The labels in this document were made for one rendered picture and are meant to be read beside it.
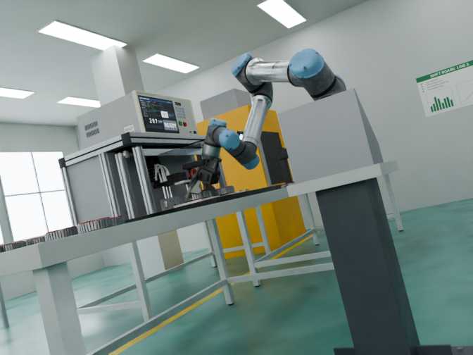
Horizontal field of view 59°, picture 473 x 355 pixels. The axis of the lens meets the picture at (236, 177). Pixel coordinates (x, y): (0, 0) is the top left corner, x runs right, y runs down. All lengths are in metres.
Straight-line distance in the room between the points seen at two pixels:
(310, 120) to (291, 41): 6.07
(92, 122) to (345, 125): 1.20
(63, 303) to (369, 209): 0.95
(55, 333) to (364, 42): 6.62
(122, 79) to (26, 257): 5.36
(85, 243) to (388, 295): 0.97
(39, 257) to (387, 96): 6.39
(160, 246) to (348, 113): 4.70
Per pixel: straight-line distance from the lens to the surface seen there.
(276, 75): 1.70
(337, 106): 1.46
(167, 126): 2.03
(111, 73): 6.35
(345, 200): 1.46
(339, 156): 1.45
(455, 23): 7.07
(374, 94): 6.99
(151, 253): 5.99
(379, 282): 1.49
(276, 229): 5.49
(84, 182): 1.97
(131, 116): 1.94
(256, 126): 1.80
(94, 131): 2.09
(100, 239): 1.03
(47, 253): 0.94
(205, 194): 1.79
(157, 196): 2.03
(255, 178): 5.53
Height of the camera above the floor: 0.73
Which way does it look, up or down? 3 degrees up
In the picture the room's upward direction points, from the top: 14 degrees counter-clockwise
